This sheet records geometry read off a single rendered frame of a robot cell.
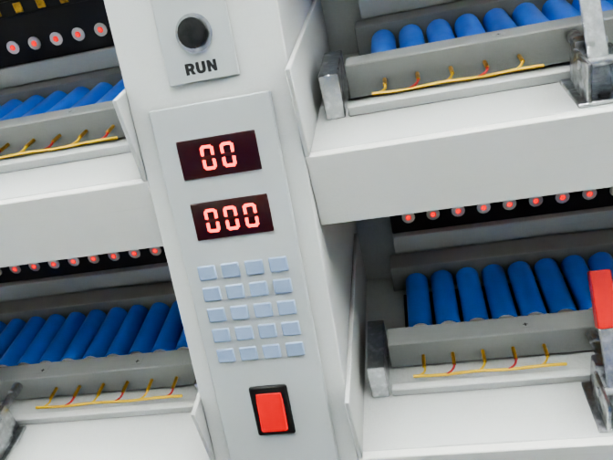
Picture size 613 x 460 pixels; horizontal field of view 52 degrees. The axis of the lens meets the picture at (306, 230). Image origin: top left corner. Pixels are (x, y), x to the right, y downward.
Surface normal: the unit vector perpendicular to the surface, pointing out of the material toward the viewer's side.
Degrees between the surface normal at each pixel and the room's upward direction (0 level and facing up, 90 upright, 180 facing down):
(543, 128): 106
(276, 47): 90
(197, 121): 90
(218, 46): 90
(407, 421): 16
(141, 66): 90
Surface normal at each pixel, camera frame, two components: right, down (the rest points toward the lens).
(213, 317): -0.14, 0.28
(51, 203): -0.10, 0.52
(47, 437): -0.21, -0.84
